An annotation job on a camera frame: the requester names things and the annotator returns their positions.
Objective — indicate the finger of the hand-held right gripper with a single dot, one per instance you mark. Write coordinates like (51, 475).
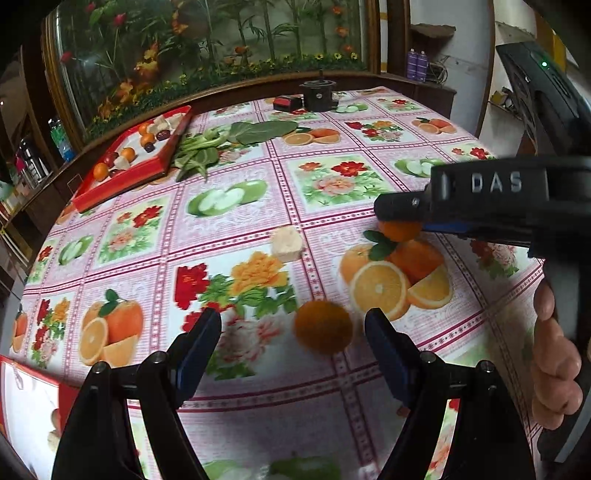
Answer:
(445, 227)
(401, 207)

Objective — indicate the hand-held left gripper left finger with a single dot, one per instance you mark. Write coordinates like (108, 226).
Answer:
(194, 362)

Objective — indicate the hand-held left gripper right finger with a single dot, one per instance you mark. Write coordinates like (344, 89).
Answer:
(388, 362)

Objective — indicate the large orange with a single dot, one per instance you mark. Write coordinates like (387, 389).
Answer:
(399, 231)

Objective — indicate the red box with white inside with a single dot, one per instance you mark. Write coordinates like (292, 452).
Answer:
(69, 397)

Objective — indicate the person's right hand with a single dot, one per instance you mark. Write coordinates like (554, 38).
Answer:
(554, 364)

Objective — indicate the fruit and flower print tablecloth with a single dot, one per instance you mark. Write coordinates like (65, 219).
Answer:
(323, 194)

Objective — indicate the dark wooden sideboard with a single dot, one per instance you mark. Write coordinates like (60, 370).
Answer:
(438, 99)

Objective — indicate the beige sugarcane chunk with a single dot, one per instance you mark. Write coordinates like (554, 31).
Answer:
(175, 120)
(159, 123)
(123, 163)
(287, 243)

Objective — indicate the black round device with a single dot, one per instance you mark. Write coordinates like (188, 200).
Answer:
(317, 96)

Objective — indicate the purple bottle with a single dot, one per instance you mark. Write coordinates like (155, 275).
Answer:
(411, 65)
(421, 66)

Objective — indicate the red and black box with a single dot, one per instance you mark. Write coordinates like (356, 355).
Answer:
(286, 103)

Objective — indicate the large green leaf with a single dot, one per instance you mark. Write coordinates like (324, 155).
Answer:
(265, 131)

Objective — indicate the long red tray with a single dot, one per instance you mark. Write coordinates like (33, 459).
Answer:
(115, 194)

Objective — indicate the dried red date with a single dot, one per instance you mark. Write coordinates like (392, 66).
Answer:
(110, 159)
(150, 148)
(164, 135)
(116, 173)

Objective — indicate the bunch of green vegetables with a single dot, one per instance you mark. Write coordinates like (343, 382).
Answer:
(198, 150)

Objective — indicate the small orange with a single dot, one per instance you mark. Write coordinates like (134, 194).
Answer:
(147, 140)
(100, 171)
(128, 153)
(144, 127)

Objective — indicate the wooden glass cabinet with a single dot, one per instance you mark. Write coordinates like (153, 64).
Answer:
(18, 207)

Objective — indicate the glass display with artificial plants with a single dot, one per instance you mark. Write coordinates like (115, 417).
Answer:
(207, 46)

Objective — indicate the silver thermos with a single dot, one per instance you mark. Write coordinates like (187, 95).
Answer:
(31, 160)

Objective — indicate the green plastic bottle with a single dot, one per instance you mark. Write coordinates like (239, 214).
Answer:
(61, 139)

